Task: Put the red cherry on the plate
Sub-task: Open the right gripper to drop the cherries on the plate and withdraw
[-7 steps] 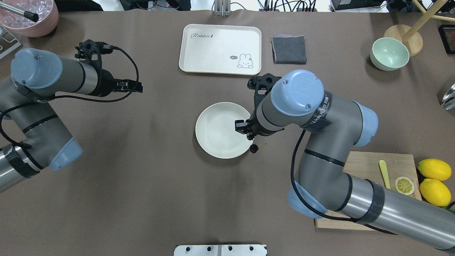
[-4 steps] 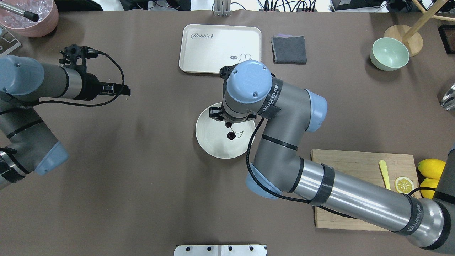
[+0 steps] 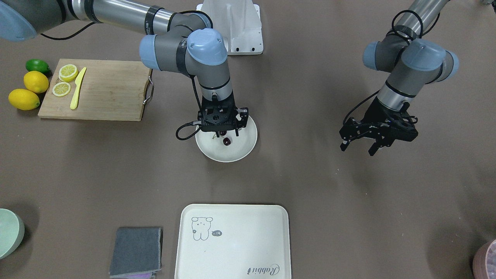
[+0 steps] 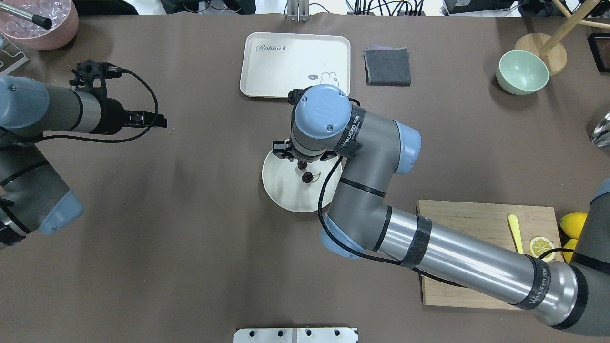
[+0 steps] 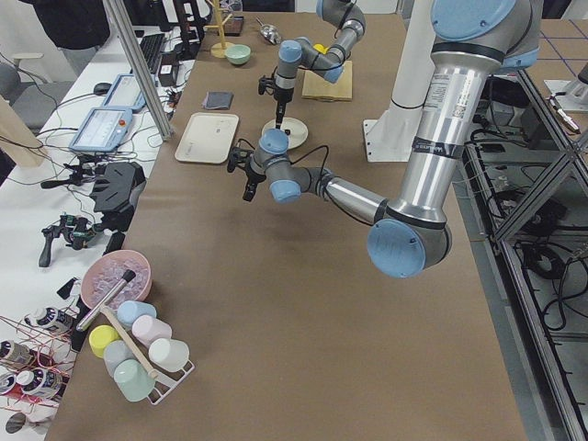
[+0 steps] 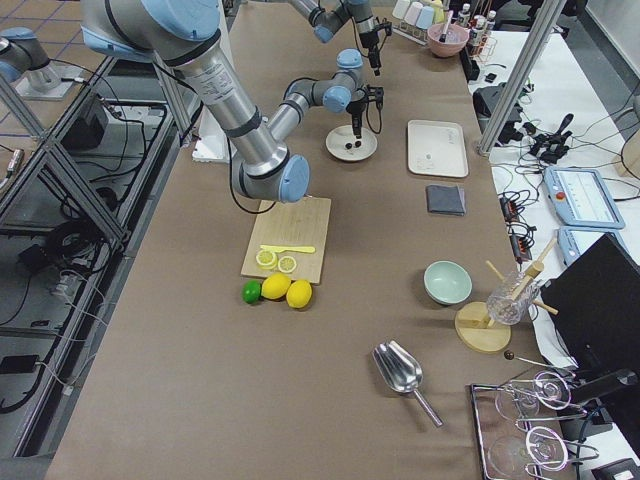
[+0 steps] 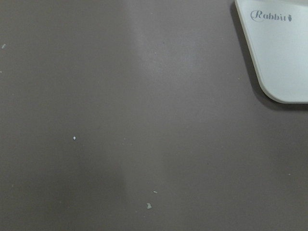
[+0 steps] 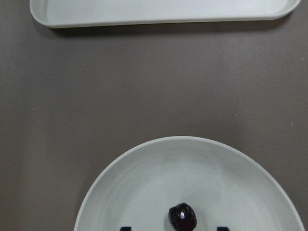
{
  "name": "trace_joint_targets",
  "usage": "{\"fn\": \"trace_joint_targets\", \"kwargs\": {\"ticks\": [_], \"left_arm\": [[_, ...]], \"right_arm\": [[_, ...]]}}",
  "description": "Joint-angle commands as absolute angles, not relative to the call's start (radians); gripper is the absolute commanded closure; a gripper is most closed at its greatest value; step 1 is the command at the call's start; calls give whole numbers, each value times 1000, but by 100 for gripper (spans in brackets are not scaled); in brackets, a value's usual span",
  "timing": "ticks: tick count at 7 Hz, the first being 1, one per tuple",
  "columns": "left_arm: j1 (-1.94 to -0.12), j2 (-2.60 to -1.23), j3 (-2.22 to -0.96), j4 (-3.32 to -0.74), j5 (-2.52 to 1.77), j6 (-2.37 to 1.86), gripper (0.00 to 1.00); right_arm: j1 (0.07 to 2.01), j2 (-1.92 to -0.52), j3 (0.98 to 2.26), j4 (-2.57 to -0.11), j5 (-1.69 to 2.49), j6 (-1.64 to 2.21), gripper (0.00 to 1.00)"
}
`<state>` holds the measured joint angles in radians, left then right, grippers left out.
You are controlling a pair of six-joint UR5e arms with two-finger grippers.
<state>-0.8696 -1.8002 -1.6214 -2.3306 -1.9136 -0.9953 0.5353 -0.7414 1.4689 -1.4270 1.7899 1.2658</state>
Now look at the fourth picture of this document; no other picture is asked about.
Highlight aluminium frame post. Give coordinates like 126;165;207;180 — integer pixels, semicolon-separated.
286;0;311;22

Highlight mint green bowl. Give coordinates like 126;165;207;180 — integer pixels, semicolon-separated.
495;50;549;95

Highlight lemon slice lower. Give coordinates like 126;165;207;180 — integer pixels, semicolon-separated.
528;236;556;262

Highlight dark red cherry pair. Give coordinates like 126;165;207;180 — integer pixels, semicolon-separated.
297;161;322;184

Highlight cream rabbit tray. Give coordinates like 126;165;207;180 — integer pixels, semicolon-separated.
239;32;351;98

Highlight yellow lemon lower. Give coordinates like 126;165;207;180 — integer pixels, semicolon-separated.
562;239;578;263

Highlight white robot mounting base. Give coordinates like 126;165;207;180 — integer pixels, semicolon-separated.
233;326;359;343

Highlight cream round plate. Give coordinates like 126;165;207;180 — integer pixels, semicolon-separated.
262;151;338;212

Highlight metal scoop in bowl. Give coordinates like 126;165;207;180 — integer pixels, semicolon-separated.
0;1;52;30

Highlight pink bowl with ice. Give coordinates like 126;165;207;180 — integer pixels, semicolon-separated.
0;0;79;50

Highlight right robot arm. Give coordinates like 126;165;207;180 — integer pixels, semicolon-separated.
272;84;610;336

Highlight wooden mug tree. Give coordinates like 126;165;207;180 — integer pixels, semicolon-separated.
514;0;610;76

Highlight white cup rack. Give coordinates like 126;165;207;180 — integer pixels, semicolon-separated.
0;34;29;75

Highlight yellow lemon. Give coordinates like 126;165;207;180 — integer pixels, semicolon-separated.
562;239;578;263
559;212;588;239

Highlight wooden cutting board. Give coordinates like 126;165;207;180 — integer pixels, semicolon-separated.
417;200;562;310

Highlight grey folded cloth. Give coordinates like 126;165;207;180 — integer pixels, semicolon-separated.
364;48;412;87

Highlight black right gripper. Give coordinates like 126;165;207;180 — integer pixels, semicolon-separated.
272;88;351;165

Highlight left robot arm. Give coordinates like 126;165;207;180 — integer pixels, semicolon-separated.
0;60;167;248

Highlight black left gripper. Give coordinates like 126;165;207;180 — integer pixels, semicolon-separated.
70;60;168;136

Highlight yellow lemon upper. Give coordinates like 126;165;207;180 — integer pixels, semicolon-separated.
559;212;588;239

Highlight yellow plastic knife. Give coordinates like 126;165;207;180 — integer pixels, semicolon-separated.
508;213;524;254

